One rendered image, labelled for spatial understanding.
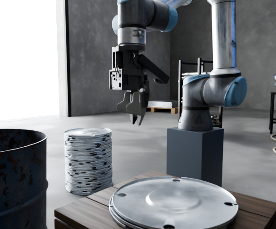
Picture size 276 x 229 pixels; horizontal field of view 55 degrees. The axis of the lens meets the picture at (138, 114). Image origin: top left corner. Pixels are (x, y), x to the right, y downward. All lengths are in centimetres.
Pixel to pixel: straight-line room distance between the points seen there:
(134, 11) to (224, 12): 44
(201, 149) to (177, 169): 16
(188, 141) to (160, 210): 55
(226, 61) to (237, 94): 13
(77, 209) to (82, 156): 92
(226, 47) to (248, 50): 688
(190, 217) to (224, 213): 8
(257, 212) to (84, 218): 39
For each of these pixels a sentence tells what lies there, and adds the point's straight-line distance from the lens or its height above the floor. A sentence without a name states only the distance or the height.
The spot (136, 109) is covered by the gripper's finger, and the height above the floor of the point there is 58.
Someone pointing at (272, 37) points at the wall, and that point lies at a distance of 786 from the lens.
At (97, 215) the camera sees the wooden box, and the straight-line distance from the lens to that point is 64.
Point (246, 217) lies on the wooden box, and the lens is 67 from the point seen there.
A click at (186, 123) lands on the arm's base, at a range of 113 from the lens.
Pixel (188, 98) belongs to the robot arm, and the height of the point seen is 58.
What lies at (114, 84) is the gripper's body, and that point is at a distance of 71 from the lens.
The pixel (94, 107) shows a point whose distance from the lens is 607.
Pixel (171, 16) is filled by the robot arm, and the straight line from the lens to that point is 81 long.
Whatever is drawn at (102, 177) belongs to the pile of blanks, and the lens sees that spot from 163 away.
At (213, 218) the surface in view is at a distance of 60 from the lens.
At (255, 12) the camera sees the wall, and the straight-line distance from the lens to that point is 808.
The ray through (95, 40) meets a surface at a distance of 619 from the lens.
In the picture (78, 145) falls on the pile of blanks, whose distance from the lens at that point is 156.
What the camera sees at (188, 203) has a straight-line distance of 64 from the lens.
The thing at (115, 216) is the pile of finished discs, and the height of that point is 35.
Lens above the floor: 64
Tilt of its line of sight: 6 degrees down
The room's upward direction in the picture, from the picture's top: straight up
